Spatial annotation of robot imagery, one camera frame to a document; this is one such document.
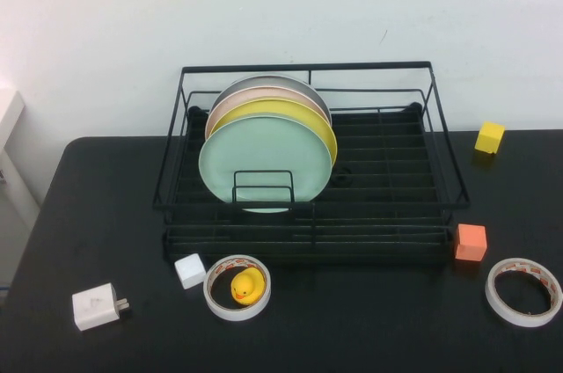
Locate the mint green plate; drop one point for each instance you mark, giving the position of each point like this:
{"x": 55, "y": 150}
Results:
{"x": 264, "y": 153}

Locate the yellow plate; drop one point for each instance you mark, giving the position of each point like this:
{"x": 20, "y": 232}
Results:
{"x": 316, "y": 127}

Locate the pink speckled plate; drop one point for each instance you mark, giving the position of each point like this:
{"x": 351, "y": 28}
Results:
{"x": 228, "y": 104}

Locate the grey plate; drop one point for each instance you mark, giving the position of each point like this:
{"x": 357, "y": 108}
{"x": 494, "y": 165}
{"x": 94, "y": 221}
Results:
{"x": 264, "y": 81}

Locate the yellow rubber duck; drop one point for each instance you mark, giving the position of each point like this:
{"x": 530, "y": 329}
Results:
{"x": 244, "y": 287}

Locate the white cube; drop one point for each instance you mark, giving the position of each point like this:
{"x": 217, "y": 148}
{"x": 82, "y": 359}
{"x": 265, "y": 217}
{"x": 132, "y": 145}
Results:
{"x": 190, "y": 271}

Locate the white double-sided tape roll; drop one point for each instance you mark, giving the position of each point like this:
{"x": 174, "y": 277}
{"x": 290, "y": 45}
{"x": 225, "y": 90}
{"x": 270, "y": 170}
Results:
{"x": 235, "y": 315}
{"x": 519, "y": 321}

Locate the orange cube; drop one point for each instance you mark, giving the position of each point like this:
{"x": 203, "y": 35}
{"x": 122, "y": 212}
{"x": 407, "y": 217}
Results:
{"x": 470, "y": 243}

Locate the yellow cube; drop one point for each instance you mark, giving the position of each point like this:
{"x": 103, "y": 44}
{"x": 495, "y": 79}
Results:
{"x": 489, "y": 137}

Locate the white power adapter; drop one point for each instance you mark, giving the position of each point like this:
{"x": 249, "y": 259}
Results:
{"x": 93, "y": 307}

